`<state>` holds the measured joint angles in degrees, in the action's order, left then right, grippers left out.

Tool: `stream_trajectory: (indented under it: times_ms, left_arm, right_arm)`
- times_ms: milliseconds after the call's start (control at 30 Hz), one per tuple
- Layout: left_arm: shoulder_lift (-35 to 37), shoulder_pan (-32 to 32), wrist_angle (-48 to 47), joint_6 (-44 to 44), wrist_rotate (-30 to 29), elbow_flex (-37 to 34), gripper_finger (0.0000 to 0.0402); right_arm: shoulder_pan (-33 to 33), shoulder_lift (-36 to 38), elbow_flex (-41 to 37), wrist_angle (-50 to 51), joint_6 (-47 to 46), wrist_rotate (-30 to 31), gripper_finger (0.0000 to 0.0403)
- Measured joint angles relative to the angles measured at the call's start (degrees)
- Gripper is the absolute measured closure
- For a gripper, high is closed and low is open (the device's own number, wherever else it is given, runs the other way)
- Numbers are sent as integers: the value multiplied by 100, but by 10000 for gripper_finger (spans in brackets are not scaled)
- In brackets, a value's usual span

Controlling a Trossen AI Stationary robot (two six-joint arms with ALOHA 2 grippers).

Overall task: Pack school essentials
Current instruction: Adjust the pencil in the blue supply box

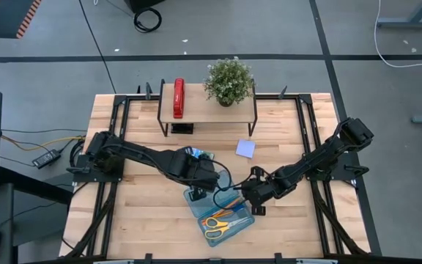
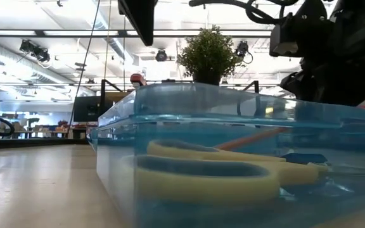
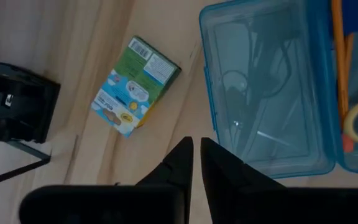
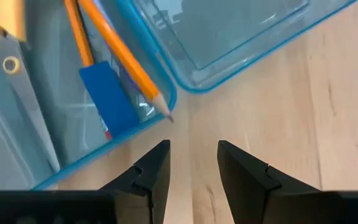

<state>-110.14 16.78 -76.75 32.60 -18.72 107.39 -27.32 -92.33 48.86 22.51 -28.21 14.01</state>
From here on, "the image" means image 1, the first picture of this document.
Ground black floor box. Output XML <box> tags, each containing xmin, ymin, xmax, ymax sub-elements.
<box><xmin>125</xmin><ymin>0</ymin><xmax>166</xmax><ymax>14</ymax></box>

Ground black power adapter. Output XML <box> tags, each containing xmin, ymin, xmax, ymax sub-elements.
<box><xmin>32</xmin><ymin>149</ymin><xmax>62</xmax><ymax>169</ymax></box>

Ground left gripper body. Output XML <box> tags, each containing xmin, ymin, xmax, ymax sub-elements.
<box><xmin>188</xmin><ymin>158</ymin><xmax>221</xmax><ymax>202</ymax></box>

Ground green potted plant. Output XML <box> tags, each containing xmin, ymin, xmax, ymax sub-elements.
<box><xmin>202</xmin><ymin>56</ymin><xmax>256</xmax><ymax>108</ymax></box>

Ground yellow cable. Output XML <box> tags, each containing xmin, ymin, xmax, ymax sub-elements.
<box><xmin>0</xmin><ymin>134</ymin><xmax>86</xmax><ymax>152</ymax></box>

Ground red stapler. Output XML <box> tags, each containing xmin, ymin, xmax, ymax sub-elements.
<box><xmin>173</xmin><ymin>78</ymin><xmax>185</xmax><ymax>120</ymax></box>

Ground white floor cable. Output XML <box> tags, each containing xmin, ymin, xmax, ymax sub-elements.
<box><xmin>374</xmin><ymin>0</ymin><xmax>422</xmax><ymax>69</ymax></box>

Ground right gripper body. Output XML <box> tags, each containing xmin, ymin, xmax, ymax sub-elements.
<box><xmin>240</xmin><ymin>166</ymin><xmax>276</xmax><ymax>216</ymax></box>

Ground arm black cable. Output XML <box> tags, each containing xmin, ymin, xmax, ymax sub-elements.
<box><xmin>201</xmin><ymin>156</ymin><xmax>233</xmax><ymax>192</ymax></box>
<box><xmin>212</xmin><ymin>172</ymin><xmax>256</xmax><ymax>210</ymax></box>

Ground coiled black cable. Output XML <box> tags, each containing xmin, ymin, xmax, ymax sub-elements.
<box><xmin>133</xmin><ymin>7</ymin><xmax>163</xmax><ymax>34</ymax></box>

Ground black side desk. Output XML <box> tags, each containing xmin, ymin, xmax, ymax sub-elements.
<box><xmin>0</xmin><ymin>166</ymin><xmax>73</xmax><ymax>264</ymax></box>

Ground wooden shelf riser black legs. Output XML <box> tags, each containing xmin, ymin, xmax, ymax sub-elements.
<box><xmin>157</xmin><ymin>78</ymin><xmax>259</xmax><ymax>138</ymax></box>

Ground thin black floor cable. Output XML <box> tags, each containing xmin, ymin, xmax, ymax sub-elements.
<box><xmin>78</xmin><ymin>0</ymin><xmax>117</xmax><ymax>95</ymax></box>

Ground black metal table frame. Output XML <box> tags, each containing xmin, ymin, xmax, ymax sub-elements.
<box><xmin>64</xmin><ymin>93</ymin><xmax>371</xmax><ymax>264</ymax></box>

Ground lilac sticky note pad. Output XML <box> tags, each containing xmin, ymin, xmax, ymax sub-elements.
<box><xmin>235</xmin><ymin>139</ymin><xmax>256</xmax><ymax>159</ymax></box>

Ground green blue crayon box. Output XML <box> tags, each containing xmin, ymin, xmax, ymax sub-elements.
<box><xmin>185</xmin><ymin>146</ymin><xmax>215</xmax><ymax>161</ymax></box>

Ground yellow handled scissors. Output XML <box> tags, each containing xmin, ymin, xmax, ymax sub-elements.
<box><xmin>204</xmin><ymin>216</ymin><xmax>251</xmax><ymax>240</ymax></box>

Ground grey table leg frame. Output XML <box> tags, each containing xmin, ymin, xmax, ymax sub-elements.
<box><xmin>376</xmin><ymin>0</ymin><xmax>422</xmax><ymax>29</ymax></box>

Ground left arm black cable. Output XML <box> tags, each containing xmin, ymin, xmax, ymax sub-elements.
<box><xmin>201</xmin><ymin>156</ymin><xmax>233</xmax><ymax>192</ymax></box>

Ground small black box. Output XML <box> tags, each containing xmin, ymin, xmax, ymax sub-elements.
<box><xmin>170</xmin><ymin>123</ymin><xmax>194</xmax><ymax>135</ymax></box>

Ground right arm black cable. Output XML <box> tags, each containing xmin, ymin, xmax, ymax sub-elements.
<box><xmin>212</xmin><ymin>172</ymin><xmax>256</xmax><ymax>210</ymax></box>

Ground thin black desk cable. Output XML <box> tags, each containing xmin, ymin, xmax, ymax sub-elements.
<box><xmin>0</xmin><ymin>128</ymin><xmax>87</xmax><ymax>133</ymax></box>

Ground blue transparent pencil case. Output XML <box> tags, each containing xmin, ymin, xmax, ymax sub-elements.
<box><xmin>183</xmin><ymin>170</ymin><xmax>256</xmax><ymax>247</ymax></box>

